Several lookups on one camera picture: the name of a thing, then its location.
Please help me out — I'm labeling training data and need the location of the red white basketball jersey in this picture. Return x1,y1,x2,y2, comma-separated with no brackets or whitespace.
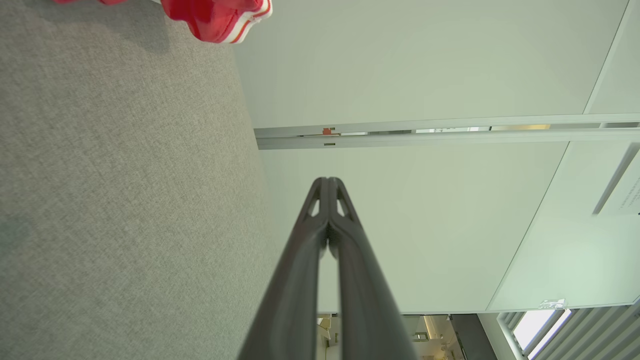
161,0,274,45

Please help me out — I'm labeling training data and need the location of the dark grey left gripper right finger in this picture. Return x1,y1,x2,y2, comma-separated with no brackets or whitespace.
327,177,419,360

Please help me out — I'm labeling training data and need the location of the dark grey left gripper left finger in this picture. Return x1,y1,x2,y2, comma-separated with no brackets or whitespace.
237,177,329,360

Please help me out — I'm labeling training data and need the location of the grey metal partition post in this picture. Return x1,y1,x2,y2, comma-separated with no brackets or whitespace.
254,113,640,151

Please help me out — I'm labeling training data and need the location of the window with grey blinds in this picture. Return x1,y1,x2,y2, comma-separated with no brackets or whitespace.
497,300,640,360

